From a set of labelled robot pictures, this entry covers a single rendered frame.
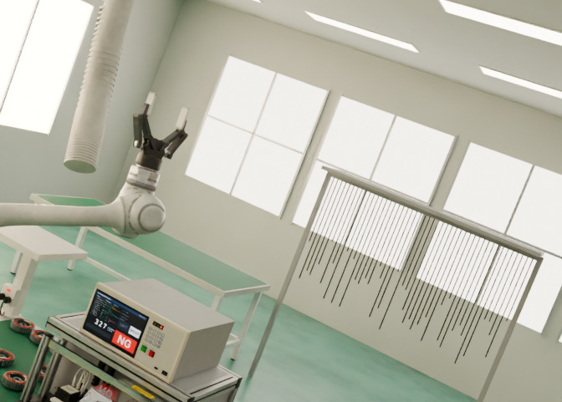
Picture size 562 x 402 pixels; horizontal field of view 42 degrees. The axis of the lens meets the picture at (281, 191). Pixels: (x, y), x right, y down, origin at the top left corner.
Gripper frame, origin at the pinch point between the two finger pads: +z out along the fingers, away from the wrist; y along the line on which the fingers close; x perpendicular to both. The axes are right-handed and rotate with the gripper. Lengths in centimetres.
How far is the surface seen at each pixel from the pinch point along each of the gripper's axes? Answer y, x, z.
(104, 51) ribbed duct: -76, 153, 28
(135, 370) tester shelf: -46, 25, -92
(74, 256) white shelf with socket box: -74, 118, -73
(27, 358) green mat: -58, 104, -120
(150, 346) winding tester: -49, 24, -82
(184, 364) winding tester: -60, 15, -86
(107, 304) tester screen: -41, 46, -75
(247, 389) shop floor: -338, 194, -170
